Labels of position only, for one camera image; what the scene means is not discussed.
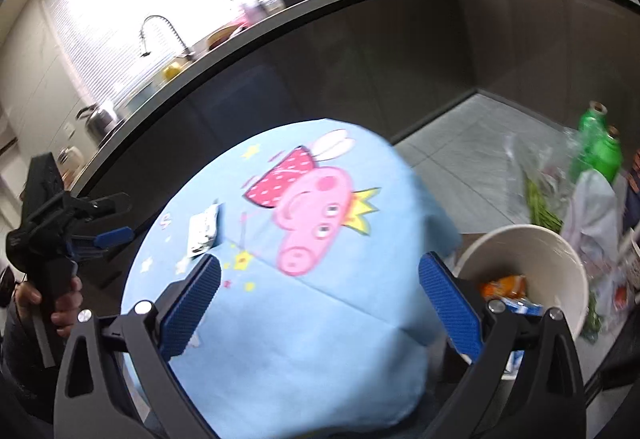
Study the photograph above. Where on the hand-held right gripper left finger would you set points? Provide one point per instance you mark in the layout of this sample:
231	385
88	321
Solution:
192	314

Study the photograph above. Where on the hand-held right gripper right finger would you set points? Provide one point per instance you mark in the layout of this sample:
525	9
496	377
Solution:
450	314

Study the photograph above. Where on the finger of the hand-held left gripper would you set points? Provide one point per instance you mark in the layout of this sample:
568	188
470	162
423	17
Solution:
100	204
115	237

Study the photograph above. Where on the orange snack bag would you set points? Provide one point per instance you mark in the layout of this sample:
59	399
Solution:
505	288

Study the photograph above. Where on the small silver wrapper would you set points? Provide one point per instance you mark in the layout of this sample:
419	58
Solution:
204	229

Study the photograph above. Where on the white round bin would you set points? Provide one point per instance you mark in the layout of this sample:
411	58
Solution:
560	264

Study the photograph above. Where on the person's left forearm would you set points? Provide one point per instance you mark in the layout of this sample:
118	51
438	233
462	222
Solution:
20	359

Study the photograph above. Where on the person's left hand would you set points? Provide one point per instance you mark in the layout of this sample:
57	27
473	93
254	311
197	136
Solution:
67	311

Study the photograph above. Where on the white jar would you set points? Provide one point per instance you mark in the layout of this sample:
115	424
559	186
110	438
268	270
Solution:
72	159

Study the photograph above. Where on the blue white wrapper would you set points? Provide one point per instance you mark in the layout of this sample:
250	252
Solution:
520	305

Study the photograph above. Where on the steel kettle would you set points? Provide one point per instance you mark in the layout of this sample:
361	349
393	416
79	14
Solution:
102	119

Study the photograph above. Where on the blue cartoon printed tablecloth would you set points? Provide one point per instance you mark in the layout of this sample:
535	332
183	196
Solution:
325	319

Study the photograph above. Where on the clear bag of green vegetables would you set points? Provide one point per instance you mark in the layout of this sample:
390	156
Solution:
540	204

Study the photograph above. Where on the yellow sponge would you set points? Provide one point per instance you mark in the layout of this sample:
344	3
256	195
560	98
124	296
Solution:
174	69

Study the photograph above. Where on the clear plastic bag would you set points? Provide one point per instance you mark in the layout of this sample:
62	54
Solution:
612	294

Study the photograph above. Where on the pale crumpled plastic bag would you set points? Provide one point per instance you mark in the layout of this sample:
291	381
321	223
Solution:
595	209

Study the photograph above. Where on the spring kitchen faucet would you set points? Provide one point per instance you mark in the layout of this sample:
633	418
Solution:
176	33

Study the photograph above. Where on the brown bowl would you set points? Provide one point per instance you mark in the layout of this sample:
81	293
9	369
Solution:
222	36

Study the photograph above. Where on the green plastic bottle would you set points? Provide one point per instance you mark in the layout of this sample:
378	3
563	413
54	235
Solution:
592	124
607	156

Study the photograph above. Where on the pink bottle with red cap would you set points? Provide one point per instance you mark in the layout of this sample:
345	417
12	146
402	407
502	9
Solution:
245	9

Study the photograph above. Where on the dark base cabinets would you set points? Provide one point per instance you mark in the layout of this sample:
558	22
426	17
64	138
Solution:
400	44

